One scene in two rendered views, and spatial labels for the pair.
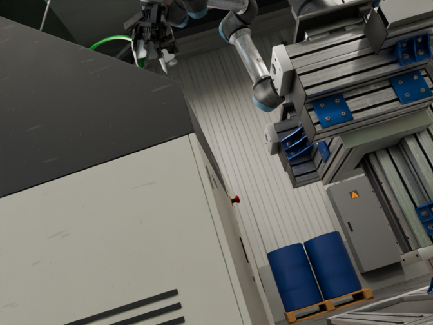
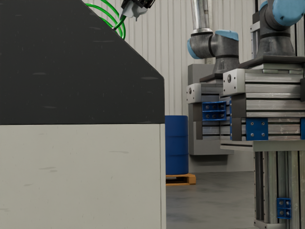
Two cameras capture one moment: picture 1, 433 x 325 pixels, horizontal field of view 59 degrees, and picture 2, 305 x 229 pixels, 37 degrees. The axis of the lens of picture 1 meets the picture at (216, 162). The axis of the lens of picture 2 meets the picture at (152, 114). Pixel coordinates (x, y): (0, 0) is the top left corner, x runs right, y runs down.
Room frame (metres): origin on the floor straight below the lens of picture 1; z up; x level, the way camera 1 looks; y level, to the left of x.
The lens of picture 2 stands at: (-0.65, 0.37, 0.76)
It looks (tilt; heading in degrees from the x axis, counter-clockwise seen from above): 2 degrees up; 349
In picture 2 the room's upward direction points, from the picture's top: 1 degrees counter-clockwise
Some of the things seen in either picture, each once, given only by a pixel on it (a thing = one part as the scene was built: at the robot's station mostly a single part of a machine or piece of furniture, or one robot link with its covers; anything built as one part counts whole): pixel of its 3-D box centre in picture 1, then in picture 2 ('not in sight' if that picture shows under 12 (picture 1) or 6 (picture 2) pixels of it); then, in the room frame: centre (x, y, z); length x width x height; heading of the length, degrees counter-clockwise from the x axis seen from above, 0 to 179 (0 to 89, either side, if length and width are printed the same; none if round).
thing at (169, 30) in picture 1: (163, 39); not in sight; (1.23, 0.05, 1.38); 0.09 x 0.08 x 0.12; 87
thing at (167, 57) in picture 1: (167, 59); (140, 9); (1.21, 0.06, 1.28); 0.06 x 0.03 x 0.09; 87
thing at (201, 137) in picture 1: (203, 154); not in sight; (1.24, 0.03, 0.87); 0.62 x 0.04 x 0.16; 177
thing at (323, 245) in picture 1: (314, 276); (150, 149); (6.20, -0.90, 0.51); 1.20 x 0.85 x 1.02; 90
